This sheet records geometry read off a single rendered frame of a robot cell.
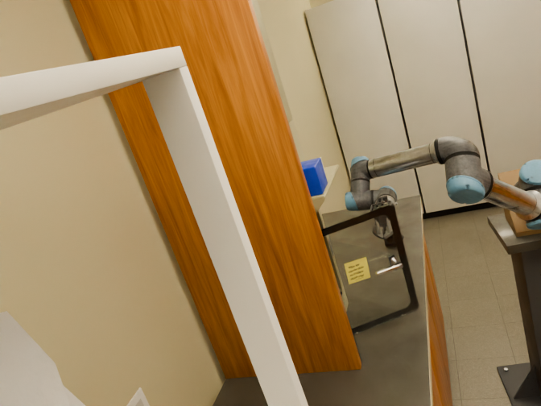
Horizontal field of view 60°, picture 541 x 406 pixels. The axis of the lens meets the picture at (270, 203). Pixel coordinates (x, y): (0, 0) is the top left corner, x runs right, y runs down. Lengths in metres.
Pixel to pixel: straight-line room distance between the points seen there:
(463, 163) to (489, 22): 2.84
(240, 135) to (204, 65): 0.21
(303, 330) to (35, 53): 1.10
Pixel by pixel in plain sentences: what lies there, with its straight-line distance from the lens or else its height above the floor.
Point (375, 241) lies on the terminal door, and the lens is 1.56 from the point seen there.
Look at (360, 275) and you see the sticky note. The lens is 1.59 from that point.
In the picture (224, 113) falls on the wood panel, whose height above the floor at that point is 1.83.
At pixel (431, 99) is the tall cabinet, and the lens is 4.48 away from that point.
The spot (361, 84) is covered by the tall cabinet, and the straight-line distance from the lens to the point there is 4.47.
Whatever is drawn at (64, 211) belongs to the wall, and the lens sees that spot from 1.28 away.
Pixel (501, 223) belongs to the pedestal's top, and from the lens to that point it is 2.34.
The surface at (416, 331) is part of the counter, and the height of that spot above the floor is 0.94.
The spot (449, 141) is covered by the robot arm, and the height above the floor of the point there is 1.48.
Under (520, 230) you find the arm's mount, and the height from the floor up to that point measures 0.97.
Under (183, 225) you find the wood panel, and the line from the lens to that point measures 1.50.
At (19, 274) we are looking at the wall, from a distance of 1.17.
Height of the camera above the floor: 1.95
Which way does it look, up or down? 17 degrees down
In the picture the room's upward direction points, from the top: 18 degrees counter-clockwise
